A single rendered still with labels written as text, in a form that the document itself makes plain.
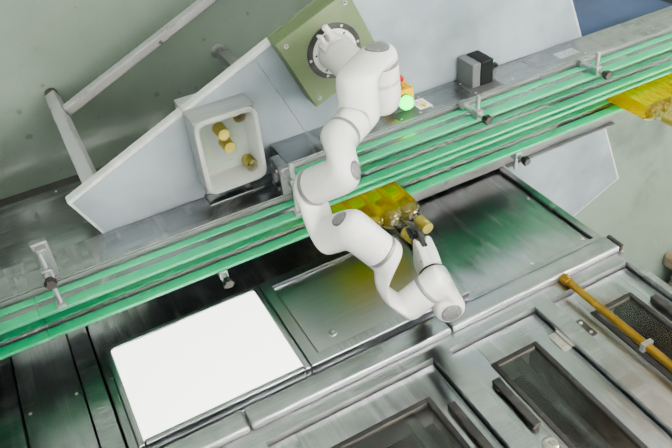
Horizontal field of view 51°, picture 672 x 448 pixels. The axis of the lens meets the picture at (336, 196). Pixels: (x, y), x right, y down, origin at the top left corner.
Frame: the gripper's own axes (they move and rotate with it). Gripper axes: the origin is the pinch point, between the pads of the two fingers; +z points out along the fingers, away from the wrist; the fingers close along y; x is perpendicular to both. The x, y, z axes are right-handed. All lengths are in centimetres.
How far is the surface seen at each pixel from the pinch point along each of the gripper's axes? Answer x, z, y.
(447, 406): 5.7, -40.9, -16.8
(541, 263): -35.2, -4.6, -15.6
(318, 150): 18.4, 27.0, 15.7
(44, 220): 107, 65, -14
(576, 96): -69, 43, 5
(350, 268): 16.5, 7.6, -12.5
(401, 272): 3.5, 1.5, -12.7
